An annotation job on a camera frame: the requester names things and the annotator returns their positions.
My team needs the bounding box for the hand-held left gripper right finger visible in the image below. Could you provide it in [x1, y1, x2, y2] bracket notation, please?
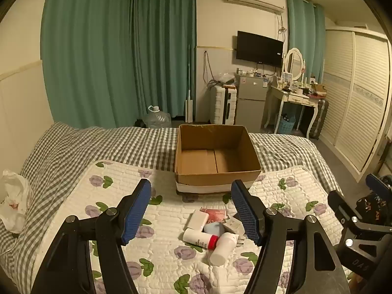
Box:
[230, 179, 351, 294]

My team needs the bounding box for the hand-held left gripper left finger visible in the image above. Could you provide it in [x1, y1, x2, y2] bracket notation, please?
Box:
[31, 178, 152, 294]

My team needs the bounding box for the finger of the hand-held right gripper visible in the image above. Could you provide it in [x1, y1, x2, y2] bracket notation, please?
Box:
[327, 189, 392, 278]
[366, 173, 392, 203]

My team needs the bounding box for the light blue oval case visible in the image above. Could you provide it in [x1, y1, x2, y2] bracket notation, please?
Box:
[204, 221, 225, 236]

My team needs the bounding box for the white bottle with red cap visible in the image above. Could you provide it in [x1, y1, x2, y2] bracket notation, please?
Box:
[183, 228, 219, 250]

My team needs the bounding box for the brown cardboard box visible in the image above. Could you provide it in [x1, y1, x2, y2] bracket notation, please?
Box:
[174, 124, 262, 195]

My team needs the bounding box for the small white box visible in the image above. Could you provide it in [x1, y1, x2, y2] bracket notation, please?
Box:
[223, 216, 242, 235]

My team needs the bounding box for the dark patterned cloth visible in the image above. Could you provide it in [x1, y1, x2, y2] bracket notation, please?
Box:
[355, 174, 392, 225]

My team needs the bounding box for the pink flat packet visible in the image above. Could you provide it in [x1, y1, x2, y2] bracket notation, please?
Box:
[200, 208, 229, 222]

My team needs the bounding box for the white cylindrical bottle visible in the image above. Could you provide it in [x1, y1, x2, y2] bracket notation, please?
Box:
[209, 232, 239, 266]

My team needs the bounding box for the white floral quilt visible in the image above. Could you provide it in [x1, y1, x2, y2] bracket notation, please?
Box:
[34, 159, 353, 294]

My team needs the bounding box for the dark suitcase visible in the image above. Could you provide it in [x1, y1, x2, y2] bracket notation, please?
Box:
[308, 98, 330, 140]

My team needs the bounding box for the white louvered wardrobe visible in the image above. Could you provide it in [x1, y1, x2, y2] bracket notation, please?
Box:
[318, 26, 392, 173]

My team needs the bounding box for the clear water jug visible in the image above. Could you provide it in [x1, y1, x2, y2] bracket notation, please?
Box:
[144, 105, 172, 128]

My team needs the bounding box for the blue laundry basket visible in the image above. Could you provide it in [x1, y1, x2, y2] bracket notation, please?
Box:
[277, 113, 296, 135]

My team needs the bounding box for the silver small fridge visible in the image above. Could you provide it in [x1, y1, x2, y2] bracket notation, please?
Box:
[234, 73, 271, 132]

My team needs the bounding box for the white suitcase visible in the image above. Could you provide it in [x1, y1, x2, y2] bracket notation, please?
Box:
[213, 85, 238, 125]

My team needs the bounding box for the white mop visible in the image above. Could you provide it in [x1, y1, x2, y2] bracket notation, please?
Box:
[184, 44, 194, 123]

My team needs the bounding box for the white dressing table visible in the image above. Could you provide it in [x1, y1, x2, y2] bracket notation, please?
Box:
[264, 84, 320, 138]

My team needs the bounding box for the white plastic bag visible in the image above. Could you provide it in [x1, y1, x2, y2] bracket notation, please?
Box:
[0, 170, 34, 233]

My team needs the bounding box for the clear plastic bag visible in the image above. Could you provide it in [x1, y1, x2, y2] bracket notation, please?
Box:
[214, 72, 238, 88]

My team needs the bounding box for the white oval mirror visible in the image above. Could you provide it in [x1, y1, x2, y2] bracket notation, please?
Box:
[283, 47, 307, 82]

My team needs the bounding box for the green curtain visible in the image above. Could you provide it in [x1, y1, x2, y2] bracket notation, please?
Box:
[287, 0, 327, 82]
[132, 0, 197, 119]
[40, 0, 136, 129]

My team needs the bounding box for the hanging dark cable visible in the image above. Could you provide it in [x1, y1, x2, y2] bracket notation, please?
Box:
[203, 50, 215, 88]

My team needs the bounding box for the black wall television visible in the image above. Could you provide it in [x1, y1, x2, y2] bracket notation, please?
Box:
[236, 31, 284, 67]

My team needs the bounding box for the air conditioner cable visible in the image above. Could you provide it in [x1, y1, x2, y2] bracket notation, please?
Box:
[276, 12, 287, 42]

